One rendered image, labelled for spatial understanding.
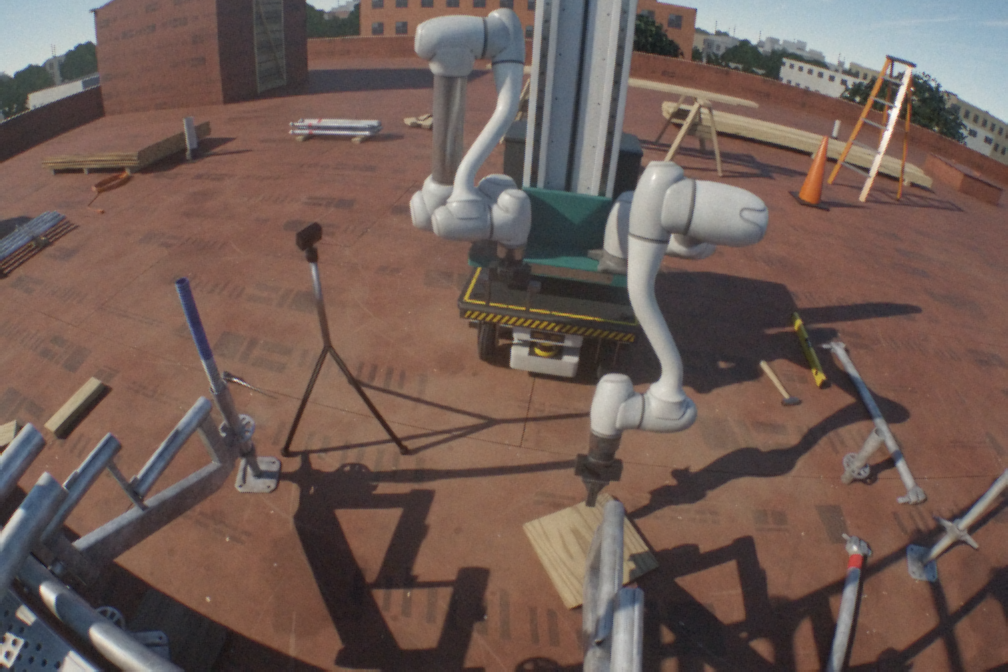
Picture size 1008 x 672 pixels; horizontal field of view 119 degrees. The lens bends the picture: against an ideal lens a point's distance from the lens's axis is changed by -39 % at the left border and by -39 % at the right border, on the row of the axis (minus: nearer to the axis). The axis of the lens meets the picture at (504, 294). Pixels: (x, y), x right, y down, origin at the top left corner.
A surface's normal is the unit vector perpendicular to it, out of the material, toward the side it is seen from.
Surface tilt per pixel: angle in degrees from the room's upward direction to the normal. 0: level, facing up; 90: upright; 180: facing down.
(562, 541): 0
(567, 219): 90
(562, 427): 0
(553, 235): 90
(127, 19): 90
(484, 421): 0
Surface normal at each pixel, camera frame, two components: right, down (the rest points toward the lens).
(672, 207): -0.40, 0.28
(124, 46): -0.18, 0.52
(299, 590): 0.05, -0.84
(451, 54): 0.18, 0.74
